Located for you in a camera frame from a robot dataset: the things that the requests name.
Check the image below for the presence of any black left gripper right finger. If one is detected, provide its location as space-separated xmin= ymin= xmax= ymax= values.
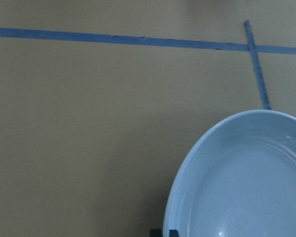
xmin=169 ymin=230 xmax=180 ymax=237

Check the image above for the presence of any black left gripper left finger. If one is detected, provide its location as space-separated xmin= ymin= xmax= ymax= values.
xmin=149 ymin=229 xmax=163 ymax=237

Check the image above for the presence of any blue plate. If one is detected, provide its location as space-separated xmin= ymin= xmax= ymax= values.
xmin=162 ymin=110 xmax=296 ymax=237

